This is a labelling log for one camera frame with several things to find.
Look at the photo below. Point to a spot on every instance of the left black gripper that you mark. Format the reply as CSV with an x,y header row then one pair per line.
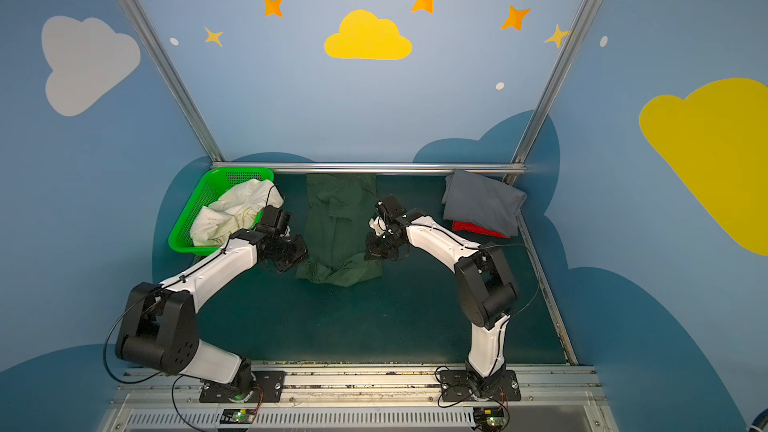
x,y
288,250

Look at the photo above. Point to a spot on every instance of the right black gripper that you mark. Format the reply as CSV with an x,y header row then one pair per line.
x,y
379,243

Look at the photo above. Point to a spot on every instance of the dark green t-shirt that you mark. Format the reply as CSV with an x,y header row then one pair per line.
x,y
340,208

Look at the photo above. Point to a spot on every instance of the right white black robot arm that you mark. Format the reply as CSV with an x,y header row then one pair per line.
x,y
486,287

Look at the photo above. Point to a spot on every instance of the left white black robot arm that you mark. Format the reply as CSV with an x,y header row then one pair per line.
x,y
159,327

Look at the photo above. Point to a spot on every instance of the cream white t-shirt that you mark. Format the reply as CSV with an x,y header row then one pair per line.
x,y
236,209

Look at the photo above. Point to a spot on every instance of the folded red t-shirt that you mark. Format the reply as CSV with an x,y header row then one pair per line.
x,y
472,228

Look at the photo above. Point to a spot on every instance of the green plastic basket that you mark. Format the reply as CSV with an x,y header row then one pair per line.
x,y
210,188

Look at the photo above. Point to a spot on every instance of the folded grey t-shirt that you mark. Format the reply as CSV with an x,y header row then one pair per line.
x,y
482,201

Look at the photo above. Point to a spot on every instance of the left small circuit board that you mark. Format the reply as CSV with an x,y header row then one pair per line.
x,y
242,417

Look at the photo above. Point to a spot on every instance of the small circuit board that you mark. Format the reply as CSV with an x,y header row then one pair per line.
x,y
489,419
242,417

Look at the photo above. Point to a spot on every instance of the right small circuit board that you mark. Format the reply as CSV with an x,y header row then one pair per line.
x,y
489,419

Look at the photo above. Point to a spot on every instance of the horizontal aluminium back rail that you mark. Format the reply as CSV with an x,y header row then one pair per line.
x,y
381,168

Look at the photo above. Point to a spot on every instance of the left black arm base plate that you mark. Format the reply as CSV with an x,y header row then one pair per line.
x,y
270,385

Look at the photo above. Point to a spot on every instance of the right diagonal aluminium post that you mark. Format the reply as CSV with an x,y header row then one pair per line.
x,y
580,26

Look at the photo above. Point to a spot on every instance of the diagonal aluminium post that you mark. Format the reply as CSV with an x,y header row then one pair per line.
x,y
173,80
580,26

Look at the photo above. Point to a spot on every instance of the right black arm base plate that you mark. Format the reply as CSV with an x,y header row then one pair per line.
x,y
458,386

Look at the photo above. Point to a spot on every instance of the aluminium front mounting rail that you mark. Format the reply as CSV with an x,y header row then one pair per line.
x,y
364,397

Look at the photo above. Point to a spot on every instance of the left diagonal aluminium post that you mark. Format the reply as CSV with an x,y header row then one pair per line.
x,y
173,80

